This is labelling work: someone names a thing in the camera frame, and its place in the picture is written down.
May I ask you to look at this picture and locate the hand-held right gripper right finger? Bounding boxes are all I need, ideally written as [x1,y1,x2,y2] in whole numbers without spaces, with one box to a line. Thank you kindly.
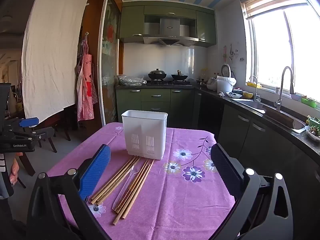
[210,143,294,240]

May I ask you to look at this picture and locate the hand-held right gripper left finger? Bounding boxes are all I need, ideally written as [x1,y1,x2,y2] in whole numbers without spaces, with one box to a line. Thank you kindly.
[26,144,112,240]

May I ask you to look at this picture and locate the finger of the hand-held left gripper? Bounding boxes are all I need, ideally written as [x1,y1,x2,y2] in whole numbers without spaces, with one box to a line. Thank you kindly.
[14,126,56,148]
[2,117,40,132]

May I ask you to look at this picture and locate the clear plastic spoon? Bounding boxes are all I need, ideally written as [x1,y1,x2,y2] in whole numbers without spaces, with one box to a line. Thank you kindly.
[111,166,141,212]

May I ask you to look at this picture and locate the pile of wooden chopsticks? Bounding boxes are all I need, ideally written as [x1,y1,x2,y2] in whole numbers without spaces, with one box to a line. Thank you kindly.
[89,156,155,226]

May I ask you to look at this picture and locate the white plastic utensil holder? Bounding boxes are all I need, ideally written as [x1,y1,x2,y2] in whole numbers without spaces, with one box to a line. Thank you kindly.
[121,110,168,161]

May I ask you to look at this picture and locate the person's left hand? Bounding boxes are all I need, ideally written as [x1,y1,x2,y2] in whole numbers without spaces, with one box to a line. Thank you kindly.
[9,157,20,186]

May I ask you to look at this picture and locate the dark wooden chair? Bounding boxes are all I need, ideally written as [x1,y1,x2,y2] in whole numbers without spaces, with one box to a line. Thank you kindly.
[37,106,77,153]

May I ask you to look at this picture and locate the white thermos jug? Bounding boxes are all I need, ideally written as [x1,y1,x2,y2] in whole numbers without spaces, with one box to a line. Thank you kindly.
[7,89,20,117]

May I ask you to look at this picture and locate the dark sink counter cabinets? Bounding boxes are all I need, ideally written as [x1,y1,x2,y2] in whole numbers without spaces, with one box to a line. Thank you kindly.
[197,90,320,230]

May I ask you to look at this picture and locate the pink floral tablecloth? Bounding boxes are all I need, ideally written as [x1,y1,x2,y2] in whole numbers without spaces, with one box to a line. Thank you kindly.
[47,122,237,240]

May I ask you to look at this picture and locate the red checkered apron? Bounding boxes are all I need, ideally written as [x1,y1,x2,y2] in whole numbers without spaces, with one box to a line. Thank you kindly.
[76,32,99,122]

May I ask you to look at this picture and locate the steel kitchen sink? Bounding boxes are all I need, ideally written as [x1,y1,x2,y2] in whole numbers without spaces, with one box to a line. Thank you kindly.
[231,97,307,133]

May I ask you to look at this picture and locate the white hanging sheet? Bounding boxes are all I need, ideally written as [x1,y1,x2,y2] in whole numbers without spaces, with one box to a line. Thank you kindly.
[21,0,89,119]

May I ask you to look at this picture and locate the brown wooden board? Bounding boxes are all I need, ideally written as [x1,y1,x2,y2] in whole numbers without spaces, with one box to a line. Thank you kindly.
[263,106,296,129]

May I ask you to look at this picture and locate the white plastic bucket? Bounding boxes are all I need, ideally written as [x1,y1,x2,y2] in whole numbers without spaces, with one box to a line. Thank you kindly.
[216,76,237,94]

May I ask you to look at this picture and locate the small steel faucet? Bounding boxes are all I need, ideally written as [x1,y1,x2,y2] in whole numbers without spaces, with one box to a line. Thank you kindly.
[249,75,261,103]

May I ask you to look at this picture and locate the white rice cooker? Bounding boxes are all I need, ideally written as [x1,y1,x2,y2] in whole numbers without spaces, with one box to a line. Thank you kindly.
[207,64,232,92]

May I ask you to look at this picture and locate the sliding glass door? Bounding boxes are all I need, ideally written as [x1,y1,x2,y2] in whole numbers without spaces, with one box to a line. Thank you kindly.
[98,0,124,128]

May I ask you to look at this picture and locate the green lower kitchen cabinets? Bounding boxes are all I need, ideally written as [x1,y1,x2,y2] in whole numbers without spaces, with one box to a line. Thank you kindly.
[115,87,202,130]

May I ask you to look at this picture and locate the green kitchen cabinets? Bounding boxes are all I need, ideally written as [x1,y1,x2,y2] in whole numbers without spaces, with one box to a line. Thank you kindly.
[115,87,202,130]
[119,1,217,48]

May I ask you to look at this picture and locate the white dish with plants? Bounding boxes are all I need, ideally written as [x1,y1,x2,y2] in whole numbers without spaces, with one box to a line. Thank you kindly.
[305,125,320,143]

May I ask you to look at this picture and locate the plastic bag of greens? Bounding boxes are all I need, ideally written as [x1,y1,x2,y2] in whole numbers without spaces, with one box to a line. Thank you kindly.
[117,74,147,87]

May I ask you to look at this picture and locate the black gas stove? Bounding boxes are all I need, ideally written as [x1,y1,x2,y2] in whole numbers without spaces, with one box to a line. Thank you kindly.
[146,79,194,87]

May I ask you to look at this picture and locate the tall steel faucet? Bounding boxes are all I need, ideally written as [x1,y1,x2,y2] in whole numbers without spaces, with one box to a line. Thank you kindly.
[273,66,296,112]

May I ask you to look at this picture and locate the small potted succulent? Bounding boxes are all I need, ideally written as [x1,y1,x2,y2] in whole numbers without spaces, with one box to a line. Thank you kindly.
[307,115,320,128]

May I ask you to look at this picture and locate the green plastic container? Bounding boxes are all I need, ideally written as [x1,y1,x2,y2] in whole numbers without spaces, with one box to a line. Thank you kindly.
[300,95,318,109]

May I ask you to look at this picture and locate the black wok with lid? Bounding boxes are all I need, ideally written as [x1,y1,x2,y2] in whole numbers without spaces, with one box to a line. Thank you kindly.
[148,68,167,81]

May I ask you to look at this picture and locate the hanging kitchen tools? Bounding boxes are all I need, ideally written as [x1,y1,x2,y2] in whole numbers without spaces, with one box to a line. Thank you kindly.
[222,43,238,62]

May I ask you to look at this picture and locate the kitchen window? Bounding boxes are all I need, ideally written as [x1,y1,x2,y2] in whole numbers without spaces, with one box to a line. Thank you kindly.
[246,4,320,101]

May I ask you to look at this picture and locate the green upper kitchen cabinets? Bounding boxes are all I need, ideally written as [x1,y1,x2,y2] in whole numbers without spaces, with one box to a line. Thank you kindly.
[119,1,217,48]

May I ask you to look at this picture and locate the steel range hood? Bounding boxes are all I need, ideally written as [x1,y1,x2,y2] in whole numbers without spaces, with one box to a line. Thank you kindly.
[143,17,199,47]

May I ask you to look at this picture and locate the roller window blind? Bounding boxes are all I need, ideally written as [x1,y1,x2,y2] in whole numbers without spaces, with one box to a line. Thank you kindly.
[240,0,308,21]

